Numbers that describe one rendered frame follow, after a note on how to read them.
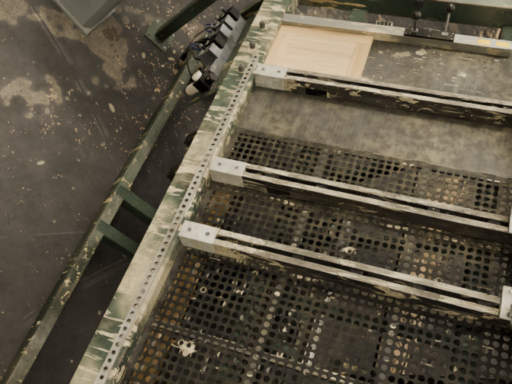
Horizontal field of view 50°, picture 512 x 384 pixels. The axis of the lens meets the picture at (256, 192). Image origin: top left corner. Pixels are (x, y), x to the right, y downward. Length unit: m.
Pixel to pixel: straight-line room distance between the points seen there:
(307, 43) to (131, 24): 1.14
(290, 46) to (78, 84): 1.09
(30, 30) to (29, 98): 0.35
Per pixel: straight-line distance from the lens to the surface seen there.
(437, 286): 1.73
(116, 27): 3.16
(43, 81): 2.85
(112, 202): 2.61
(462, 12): 2.66
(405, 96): 2.16
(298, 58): 2.39
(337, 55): 2.39
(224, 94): 2.24
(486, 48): 2.46
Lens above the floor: 2.46
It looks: 47 degrees down
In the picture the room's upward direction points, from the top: 73 degrees clockwise
